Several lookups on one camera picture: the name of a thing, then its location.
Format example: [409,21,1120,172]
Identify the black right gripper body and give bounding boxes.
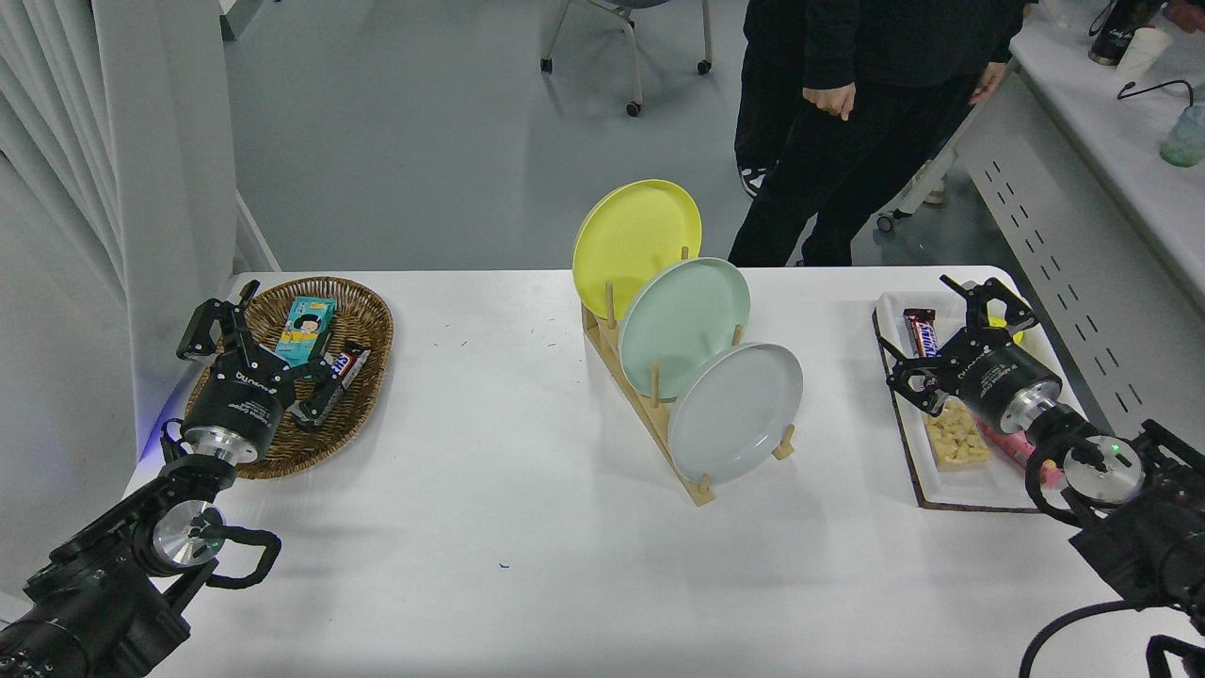
[944,330,1059,428]

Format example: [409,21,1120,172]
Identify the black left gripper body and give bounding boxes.
[184,348,307,451]

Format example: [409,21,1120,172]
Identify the grey plate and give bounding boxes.
[667,342,805,487]

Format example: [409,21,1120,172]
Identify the wooden plate rack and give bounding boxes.
[581,245,797,508]

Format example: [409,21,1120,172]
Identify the pale green plate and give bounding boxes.
[619,257,752,400]

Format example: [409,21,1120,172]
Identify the yellow plate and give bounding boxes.
[571,179,703,321]

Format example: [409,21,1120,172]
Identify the person's left hand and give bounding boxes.
[970,61,1008,106]

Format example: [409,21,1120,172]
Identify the person's right hand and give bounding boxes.
[802,83,858,121]

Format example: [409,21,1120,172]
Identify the yellow snack packet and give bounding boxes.
[987,303,1027,346]

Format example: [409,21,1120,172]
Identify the brown Snickers bar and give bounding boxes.
[902,308,942,361]

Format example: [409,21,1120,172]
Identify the clear pack of beige crackers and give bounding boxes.
[923,400,992,470]

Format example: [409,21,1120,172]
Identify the dark snack bar white print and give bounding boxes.
[309,344,372,420]

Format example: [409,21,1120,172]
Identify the pink snack packet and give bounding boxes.
[974,414,1065,486]

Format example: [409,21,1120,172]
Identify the teal snack box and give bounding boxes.
[273,296,338,366]

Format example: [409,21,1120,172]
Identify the white rectangular tray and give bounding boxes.
[874,290,1088,511]

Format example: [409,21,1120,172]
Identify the brown wicker basket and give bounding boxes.
[184,276,394,480]

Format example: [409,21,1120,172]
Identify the dark brown tray mat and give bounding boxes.
[871,309,1055,515]

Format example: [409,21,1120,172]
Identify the white curtain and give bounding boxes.
[0,0,170,604]

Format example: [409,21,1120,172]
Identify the white side table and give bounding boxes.
[876,0,1205,448]

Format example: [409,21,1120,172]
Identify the black drink bottle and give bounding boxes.
[1089,0,1161,67]

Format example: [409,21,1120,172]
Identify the white paper cup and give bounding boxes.
[1115,26,1175,84]

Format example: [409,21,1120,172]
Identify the wheeled office chair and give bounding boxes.
[539,0,714,119]

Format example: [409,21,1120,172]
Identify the thin black cable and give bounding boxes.
[1117,79,1195,105]

